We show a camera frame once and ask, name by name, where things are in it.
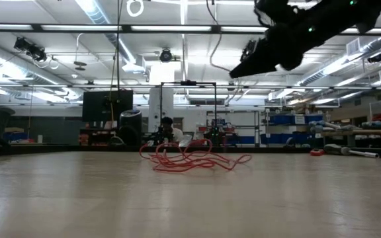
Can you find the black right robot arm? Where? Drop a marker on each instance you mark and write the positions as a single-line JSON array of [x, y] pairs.
[[336, 20]]

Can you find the black ceiling camera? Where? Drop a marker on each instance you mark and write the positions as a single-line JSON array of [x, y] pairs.
[[375, 58], [165, 55], [35, 52], [246, 51]]

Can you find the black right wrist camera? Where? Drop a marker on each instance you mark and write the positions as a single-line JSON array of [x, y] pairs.
[[273, 13]]

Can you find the black hanging pole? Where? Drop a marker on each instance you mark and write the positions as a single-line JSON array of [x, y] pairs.
[[118, 49]]

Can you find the black overhead beam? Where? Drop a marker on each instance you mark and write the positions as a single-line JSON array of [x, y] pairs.
[[36, 28]]

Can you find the black monitor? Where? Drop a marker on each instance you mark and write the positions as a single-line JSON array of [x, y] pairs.
[[98, 105]]

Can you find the wooden workbench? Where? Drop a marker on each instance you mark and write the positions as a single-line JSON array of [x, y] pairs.
[[359, 133]]

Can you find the person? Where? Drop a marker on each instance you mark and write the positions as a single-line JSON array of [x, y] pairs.
[[167, 122]]

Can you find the black table frame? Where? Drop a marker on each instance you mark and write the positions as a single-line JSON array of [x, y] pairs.
[[61, 149]]

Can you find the shelf rack with blue bins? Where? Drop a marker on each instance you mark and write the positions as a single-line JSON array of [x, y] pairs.
[[289, 119]]

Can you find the black camera stand frame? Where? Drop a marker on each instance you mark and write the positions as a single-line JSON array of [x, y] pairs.
[[188, 83]]

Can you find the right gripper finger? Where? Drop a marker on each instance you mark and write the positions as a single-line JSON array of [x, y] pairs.
[[260, 67], [251, 61]]

